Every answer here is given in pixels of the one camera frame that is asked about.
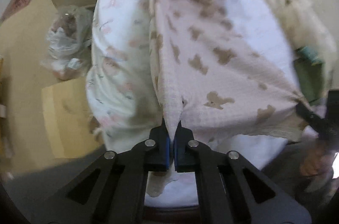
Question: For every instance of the green teal cloth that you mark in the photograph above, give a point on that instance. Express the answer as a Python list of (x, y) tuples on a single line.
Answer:
[(311, 74)]

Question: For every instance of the cardboard box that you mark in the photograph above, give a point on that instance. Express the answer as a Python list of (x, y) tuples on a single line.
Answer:
[(68, 119)]

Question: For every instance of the cream rumpled comforter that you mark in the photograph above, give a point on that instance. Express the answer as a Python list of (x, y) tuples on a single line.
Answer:
[(303, 28)]

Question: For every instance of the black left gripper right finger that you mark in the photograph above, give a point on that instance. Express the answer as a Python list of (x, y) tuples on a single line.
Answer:
[(230, 189)]

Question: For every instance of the pink pants with brown patches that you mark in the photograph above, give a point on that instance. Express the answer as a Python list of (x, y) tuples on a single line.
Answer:
[(210, 80)]

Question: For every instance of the person right hand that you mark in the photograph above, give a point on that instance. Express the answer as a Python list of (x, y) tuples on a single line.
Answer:
[(317, 165)]

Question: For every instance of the white floral bed sheet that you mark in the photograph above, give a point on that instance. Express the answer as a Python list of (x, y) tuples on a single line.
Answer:
[(121, 96)]

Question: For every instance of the clear plastic bag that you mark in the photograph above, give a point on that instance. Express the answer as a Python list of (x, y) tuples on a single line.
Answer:
[(69, 41)]

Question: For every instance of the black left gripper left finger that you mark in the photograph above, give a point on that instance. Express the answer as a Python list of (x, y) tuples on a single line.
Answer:
[(112, 188)]

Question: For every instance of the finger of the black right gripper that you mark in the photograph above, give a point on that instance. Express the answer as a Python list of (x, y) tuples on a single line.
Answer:
[(314, 120)]

